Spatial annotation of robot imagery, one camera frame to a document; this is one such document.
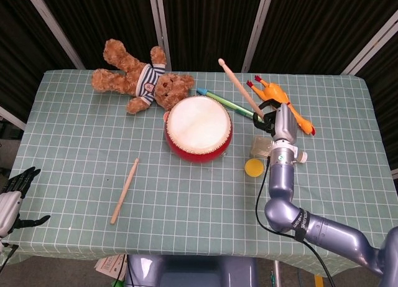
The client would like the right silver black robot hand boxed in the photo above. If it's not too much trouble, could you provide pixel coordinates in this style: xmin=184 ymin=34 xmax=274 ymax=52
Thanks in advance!
xmin=252 ymin=100 xmax=299 ymax=143

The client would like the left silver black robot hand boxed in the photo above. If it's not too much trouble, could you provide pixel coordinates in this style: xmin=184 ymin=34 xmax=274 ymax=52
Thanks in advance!
xmin=0 ymin=166 xmax=51 ymax=238

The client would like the wooden drumstick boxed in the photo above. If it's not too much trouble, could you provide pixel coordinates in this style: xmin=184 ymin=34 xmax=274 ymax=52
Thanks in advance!
xmin=110 ymin=158 xmax=140 ymax=225
xmin=218 ymin=58 xmax=264 ymax=120

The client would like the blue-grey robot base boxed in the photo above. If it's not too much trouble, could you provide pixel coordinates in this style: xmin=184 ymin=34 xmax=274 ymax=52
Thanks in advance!
xmin=124 ymin=254 xmax=258 ymax=287

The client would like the red drum white skin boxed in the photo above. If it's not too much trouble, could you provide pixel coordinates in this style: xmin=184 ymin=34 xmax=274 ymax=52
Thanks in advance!
xmin=164 ymin=95 xmax=233 ymax=163

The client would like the yellow rubber chicken toy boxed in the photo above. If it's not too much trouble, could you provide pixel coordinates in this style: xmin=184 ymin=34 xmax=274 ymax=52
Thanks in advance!
xmin=246 ymin=75 xmax=317 ymax=136

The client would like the clear plastic bottle white cap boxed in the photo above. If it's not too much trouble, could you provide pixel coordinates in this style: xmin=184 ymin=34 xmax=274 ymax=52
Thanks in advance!
xmin=250 ymin=136 xmax=308 ymax=164

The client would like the yellow foam ball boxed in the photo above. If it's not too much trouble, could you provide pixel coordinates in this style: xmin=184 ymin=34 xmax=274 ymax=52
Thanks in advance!
xmin=244 ymin=158 xmax=265 ymax=177

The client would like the green blue toy water pump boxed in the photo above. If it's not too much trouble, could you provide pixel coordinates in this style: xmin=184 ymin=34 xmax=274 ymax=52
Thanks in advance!
xmin=196 ymin=87 xmax=265 ymax=120

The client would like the green checkered tablecloth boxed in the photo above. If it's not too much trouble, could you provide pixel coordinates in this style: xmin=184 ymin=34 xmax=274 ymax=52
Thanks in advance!
xmin=0 ymin=69 xmax=398 ymax=280

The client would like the white printed paper sheet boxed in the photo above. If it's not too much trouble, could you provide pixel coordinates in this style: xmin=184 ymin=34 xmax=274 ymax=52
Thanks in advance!
xmin=95 ymin=254 xmax=128 ymax=281

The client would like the brown teddy bear striped shirt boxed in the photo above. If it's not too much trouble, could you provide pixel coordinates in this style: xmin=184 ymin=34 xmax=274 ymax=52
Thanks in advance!
xmin=91 ymin=39 xmax=195 ymax=115

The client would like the metal table leg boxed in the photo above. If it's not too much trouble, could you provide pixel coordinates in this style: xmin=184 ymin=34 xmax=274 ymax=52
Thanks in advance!
xmin=273 ymin=260 xmax=282 ymax=287

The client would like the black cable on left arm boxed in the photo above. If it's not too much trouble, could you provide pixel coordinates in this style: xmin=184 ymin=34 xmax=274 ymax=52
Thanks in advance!
xmin=0 ymin=242 xmax=19 ymax=266

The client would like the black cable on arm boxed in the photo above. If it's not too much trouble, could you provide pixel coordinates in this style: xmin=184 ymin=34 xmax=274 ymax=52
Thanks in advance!
xmin=255 ymin=156 xmax=335 ymax=287
xmin=0 ymin=242 xmax=19 ymax=266

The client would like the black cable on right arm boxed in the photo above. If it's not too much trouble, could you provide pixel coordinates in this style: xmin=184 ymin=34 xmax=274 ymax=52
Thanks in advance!
xmin=255 ymin=156 xmax=335 ymax=287

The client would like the white partition frame post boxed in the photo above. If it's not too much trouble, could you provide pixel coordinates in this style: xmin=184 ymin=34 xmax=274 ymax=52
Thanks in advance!
xmin=0 ymin=106 xmax=27 ymax=131
xmin=340 ymin=10 xmax=398 ymax=75
xmin=22 ymin=0 xmax=86 ymax=70
xmin=241 ymin=0 xmax=275 ymax=73
xmin=147 ymin=0 xmax=172 ymax=72

